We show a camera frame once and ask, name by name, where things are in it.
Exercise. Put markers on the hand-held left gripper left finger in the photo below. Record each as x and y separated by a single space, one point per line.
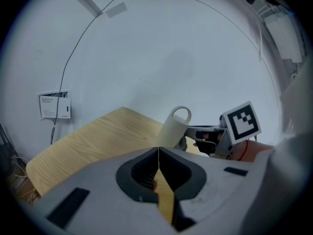
97 192

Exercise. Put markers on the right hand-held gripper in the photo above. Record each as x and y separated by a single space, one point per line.
242 124

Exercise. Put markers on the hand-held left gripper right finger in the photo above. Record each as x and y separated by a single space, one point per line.
220 192

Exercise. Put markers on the white paper cup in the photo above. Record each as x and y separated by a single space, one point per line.
172 131

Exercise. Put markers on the person's right forearm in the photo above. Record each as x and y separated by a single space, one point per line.
256 150

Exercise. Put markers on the person's right hand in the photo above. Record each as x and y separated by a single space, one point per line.
205 136

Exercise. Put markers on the person's grey shirt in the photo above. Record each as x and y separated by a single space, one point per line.
298 106

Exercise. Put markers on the white air conditioner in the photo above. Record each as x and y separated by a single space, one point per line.
286 33

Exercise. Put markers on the white wall network panel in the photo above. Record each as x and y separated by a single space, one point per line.
52 105

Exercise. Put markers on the grey wall plate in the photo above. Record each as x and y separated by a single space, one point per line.
116 10

